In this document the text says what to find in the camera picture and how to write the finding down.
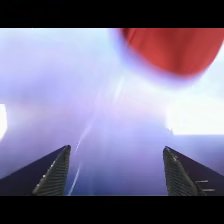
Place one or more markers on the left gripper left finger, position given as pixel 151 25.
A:
pixel 50 176

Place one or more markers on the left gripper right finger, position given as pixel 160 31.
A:
pixel 181 176

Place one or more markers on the red T-shirt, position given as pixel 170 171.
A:
pixel 173 50

